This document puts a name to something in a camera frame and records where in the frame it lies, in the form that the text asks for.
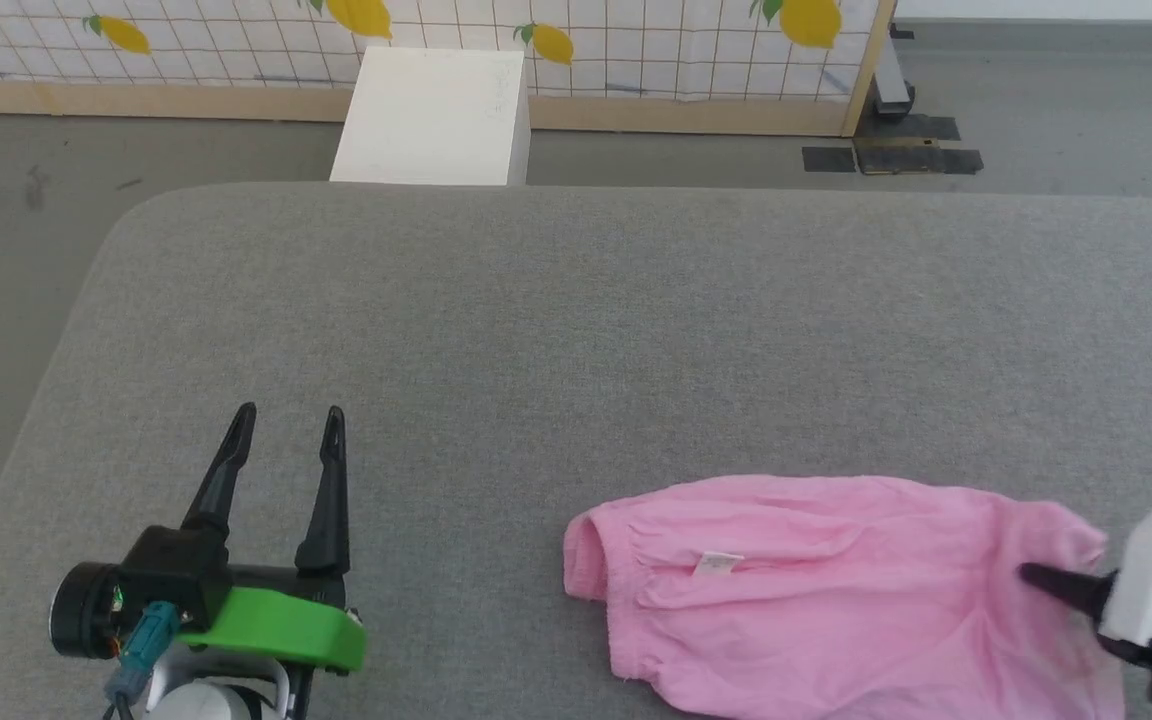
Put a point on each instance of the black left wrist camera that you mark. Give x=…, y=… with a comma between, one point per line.
x=81, y=610

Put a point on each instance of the pink garment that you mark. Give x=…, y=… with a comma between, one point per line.
x=836, y=610

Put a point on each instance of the grey metal panel stand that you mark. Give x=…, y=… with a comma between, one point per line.
x=891, y=75

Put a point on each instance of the black floor tape patch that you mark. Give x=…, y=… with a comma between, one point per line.
x=916, y=127
x=936, y=162
x=828, y=160

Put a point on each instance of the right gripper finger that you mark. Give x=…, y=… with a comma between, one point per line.
x=1066, y=587
x=1136, y=652

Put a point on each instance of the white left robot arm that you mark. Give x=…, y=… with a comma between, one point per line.
x=206, y=695

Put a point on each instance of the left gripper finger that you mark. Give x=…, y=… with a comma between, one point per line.
x=226, y=470
x=329, y=500

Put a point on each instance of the lemon print grid panel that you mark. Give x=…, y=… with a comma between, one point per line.
x=636, y=50

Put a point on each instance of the white box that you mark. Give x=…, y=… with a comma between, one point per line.
x=431, y=115

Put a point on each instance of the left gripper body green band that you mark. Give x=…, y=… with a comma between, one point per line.
x=266, y=620

